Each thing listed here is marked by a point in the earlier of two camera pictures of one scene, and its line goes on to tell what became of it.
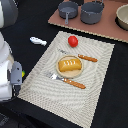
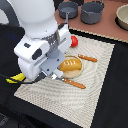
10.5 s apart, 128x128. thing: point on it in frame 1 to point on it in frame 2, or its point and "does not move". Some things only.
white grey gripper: (11, 79) to (41, 56)
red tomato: (73, 41) does not move
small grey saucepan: (68, 10) does not move
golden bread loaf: (69, 64) does not move
